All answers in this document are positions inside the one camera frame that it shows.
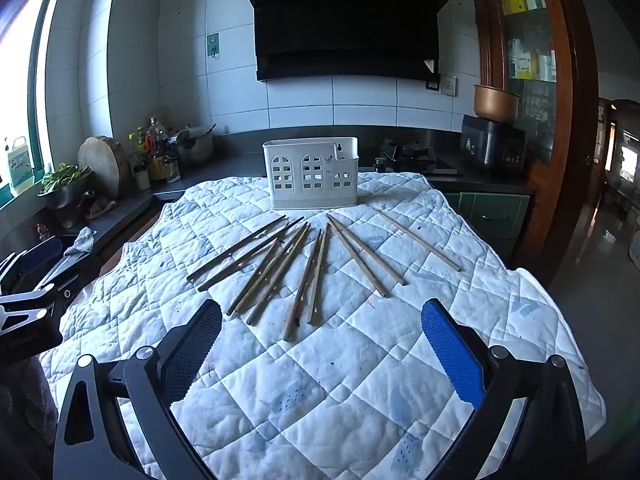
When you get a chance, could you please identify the copper-coloured inner pot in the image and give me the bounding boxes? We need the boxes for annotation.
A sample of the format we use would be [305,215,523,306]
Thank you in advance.
[473,84,521,122]

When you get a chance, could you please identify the white rag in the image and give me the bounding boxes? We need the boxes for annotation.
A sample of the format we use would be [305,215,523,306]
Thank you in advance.
[65,227,97,256]

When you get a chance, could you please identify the metal pot with lid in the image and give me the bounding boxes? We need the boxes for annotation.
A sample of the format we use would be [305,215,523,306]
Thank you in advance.
[177,125,216,163]

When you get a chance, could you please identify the green cabinet drawers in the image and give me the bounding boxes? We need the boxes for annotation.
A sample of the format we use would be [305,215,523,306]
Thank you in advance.
[445,192,531,261]

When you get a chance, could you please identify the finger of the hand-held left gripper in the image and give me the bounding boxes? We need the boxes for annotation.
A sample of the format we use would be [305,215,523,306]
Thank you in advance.
[0,236,65,291]
[0,255,81,336]

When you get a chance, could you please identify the white quilted mat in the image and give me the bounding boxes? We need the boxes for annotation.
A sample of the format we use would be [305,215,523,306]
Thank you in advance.
[39,172,601,480]

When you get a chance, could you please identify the white plastic jug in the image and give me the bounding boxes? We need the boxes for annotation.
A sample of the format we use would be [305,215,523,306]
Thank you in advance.
[9,136,32,196]

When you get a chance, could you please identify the round wooden cutting board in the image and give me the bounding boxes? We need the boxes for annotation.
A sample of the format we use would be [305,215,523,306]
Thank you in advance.
[77,136,130,200]

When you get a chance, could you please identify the black range hood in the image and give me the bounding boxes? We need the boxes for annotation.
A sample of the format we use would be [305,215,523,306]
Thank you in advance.
[237,0,460,82]

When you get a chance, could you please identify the green leafy vegetables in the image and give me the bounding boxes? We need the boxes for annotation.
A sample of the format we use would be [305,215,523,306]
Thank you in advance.
[40,162,92,192]

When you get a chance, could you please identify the metal bowl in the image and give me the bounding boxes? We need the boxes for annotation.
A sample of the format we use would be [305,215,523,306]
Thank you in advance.
[39,175,93,209]

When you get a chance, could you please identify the yellow-capped bottle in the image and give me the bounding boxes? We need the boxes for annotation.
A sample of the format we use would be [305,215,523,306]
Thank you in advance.
[128,133,146,171]

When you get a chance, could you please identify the green-framed window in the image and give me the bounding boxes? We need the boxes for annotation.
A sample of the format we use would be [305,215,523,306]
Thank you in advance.
[0,0,57,203]

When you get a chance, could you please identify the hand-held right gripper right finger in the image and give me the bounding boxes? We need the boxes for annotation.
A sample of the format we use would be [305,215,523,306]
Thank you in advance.
[421,298,588,480]

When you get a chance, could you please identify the clear oil bottle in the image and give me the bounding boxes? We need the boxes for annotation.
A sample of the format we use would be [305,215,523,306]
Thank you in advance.
[146,117,168,161]

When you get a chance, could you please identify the person's left forearm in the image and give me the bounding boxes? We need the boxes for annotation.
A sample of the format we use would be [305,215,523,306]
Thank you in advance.
[0,355,58,466]

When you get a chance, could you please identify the white plastic utensil holder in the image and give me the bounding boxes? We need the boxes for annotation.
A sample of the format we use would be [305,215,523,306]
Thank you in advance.
[263,137,360,209]

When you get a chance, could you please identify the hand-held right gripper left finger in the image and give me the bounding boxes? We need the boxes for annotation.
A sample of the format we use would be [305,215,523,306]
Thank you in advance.
[52,299,223,480]

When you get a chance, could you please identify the black rice cooker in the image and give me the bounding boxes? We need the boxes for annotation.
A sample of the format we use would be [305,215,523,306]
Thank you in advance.
[460,115,527,173]

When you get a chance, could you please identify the black gas stove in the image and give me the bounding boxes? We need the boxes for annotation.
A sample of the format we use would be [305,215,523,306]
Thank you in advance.
[377,139,458,176]

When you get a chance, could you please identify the row of small boxes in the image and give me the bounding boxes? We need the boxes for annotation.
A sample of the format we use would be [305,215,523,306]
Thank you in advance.
[507,37,557,82]

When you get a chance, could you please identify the wooden glass-door cabinet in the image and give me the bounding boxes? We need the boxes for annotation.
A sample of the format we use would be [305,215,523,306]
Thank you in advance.
[465,0,601,286]

